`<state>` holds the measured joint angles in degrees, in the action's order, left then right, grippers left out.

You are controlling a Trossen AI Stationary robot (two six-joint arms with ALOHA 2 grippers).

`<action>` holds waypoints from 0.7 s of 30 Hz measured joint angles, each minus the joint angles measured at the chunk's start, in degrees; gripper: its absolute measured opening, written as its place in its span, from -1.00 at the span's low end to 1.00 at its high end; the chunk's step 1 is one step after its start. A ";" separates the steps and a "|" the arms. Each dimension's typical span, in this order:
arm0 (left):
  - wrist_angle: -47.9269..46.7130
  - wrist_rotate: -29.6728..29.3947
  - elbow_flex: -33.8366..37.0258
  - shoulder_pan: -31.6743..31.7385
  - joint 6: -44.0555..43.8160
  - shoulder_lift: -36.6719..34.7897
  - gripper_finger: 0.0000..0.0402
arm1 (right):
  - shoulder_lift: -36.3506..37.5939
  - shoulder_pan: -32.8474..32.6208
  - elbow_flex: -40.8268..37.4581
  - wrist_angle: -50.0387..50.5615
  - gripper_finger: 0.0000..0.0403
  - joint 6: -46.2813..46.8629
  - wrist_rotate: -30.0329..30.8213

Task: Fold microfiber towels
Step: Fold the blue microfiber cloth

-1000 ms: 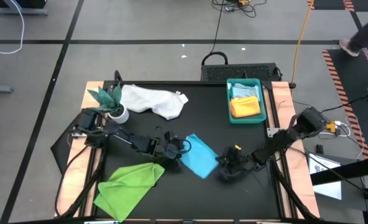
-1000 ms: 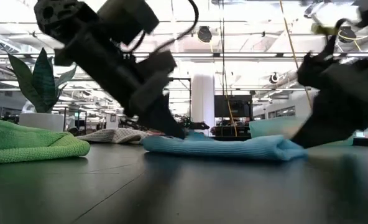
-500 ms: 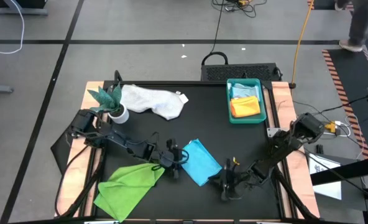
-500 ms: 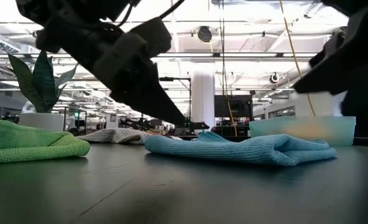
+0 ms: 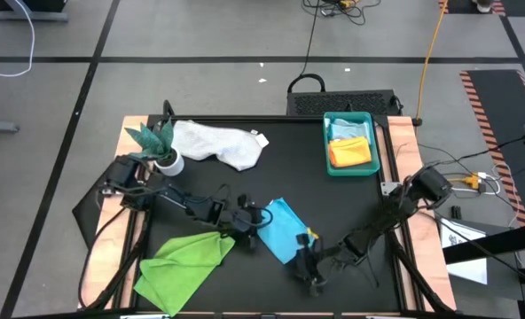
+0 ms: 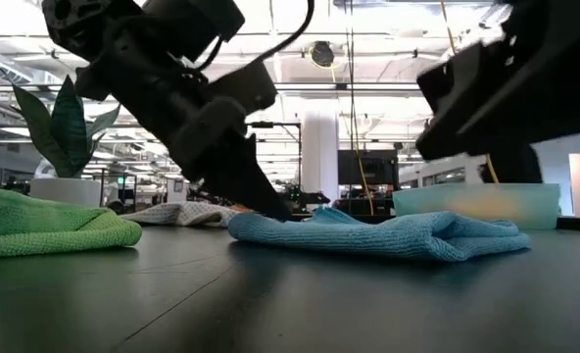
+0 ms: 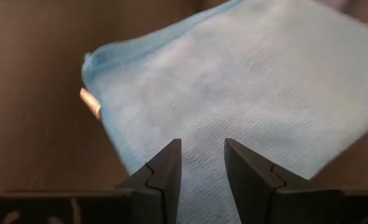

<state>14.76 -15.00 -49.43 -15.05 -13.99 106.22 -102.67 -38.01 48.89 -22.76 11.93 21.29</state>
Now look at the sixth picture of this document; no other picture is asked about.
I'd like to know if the black wall screen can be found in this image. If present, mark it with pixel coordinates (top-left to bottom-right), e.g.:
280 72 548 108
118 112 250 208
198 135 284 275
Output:
337 149 400 186

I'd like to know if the silver ventilation duct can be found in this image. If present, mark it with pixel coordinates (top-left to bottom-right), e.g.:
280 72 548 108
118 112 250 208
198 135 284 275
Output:
0 51 32 85

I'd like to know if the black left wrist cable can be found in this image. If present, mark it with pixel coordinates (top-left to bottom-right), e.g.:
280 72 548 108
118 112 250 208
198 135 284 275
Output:
191 0 316 75

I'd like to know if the black hanging cable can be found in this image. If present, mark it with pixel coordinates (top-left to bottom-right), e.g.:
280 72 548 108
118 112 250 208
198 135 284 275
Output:
342 0 359 148

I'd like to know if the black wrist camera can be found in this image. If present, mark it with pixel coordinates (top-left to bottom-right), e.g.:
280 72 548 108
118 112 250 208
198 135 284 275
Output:
206 61 279 117
415 41 485 117

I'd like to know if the black distant machine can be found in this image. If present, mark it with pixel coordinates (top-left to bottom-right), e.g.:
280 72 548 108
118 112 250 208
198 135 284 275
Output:
277 183 331 210

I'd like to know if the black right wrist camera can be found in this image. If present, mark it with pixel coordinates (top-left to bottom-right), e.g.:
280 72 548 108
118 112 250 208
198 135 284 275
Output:
415 41 485 117

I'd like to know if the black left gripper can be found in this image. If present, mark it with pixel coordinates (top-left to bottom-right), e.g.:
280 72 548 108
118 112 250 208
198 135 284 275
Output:
73 46 294 222

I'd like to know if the bright blue microfiber towel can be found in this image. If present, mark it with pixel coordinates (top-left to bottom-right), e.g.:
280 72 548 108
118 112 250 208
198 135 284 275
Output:
227 205 532 263

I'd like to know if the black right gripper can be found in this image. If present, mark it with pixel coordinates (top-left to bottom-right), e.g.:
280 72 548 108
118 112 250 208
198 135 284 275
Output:
414 28 580 185

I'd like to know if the lime green microfiber towel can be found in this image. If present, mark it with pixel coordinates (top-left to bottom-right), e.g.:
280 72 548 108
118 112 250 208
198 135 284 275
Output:
0 176 143 260

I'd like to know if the thin yellow hanging cord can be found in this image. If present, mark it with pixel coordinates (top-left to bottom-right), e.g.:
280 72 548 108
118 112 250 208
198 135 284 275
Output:
328 63 375 217

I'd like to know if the white round pillar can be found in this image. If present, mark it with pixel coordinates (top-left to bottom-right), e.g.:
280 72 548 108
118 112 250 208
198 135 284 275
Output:
300 110 340 203

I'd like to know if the grey waffle weave towel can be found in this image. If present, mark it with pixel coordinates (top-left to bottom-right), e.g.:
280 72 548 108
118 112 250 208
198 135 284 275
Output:
121 200 245 229

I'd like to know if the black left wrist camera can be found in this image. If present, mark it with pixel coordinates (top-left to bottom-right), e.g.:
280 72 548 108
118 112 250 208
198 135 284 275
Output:
206 61 279 117

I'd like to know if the fake plant in white pot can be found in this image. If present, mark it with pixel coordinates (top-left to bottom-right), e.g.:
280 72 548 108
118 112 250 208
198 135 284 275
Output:
10 76 122 207

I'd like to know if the teal plastic bin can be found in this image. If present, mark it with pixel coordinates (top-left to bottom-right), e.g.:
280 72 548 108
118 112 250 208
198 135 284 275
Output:
392 182 561 230

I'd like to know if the yellow extension cable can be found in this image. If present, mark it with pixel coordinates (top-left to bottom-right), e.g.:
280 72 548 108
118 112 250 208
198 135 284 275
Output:
439 0 500 185

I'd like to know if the black ceiling cable reel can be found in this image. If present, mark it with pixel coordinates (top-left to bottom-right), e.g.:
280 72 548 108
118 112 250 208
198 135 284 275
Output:
309 40 337 70

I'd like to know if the black table frame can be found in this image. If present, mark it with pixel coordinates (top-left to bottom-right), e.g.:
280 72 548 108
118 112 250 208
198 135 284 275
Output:
98 208 580 231

